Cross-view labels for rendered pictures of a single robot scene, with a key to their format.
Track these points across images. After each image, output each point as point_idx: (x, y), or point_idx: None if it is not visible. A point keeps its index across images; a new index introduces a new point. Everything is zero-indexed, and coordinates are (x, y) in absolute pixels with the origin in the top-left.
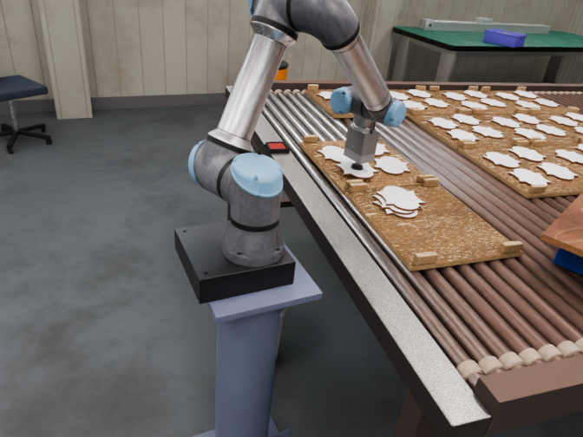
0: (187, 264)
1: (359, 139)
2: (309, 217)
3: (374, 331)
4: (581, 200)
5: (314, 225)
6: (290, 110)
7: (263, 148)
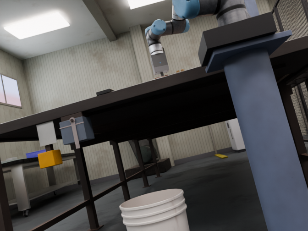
0: (243, 26)
1: (162, 56)
2: (195, 70)
3: (297, 48)
4: None
5: (205, 67)
6: None
7: (92, 101)
